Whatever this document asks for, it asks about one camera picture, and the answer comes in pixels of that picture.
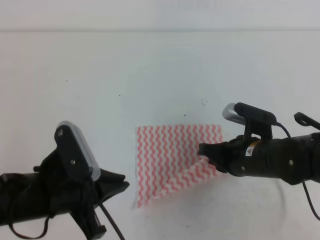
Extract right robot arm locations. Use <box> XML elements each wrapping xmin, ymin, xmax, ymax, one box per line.
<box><xmin>198</xmin><ymin>133</ymin><xmax>320</xmax><ymax>185</ymax></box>

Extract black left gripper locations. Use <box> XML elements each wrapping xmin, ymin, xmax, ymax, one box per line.
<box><xmin>24</xmin><ymin>152</ymin><xmax>130</xmax><ymax>239</ymax></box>

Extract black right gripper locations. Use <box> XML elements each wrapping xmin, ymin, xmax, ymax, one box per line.
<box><xmin>197</xmin><ymin>137</ymin><xmax>300</xmax><ymax>179</ymax></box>

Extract pink wavy striped towel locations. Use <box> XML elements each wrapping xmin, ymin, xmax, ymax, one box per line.
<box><xmin>134</xmin><ymin>124</ymin><xmax>223</xmax><ymax>208</ymax></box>

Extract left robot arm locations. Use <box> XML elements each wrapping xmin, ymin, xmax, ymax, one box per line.
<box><xmin>0</xmin><ymin>152</ymin><xmax>129</xmax><ymax>240</ymax></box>

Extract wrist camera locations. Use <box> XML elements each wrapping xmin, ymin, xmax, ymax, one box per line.
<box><xmin>222</xmin><ymin>102</ymin><xmax>277</xmax><ymax>140</ymax></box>
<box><xmin>54</xmin><ymin>120</ymin><xmax>101</xmax><ymax>183</ymax></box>

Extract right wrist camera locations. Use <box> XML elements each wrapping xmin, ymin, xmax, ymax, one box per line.
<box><xmin>222</xmin><ymin>102</ymin><xmax>277</xmax><ymax>140</ymax></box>

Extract right camera cable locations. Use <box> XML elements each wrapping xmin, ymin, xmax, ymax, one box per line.
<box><xmin>273</xmin><ymin>112</ymin><xmax>320</xmax><ymax>222</ymax></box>

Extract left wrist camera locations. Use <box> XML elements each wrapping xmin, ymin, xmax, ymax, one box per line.
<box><xmin>54</xmin><ymin>120</ymin><xmax>101</xmax><ymax>183</ymax></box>

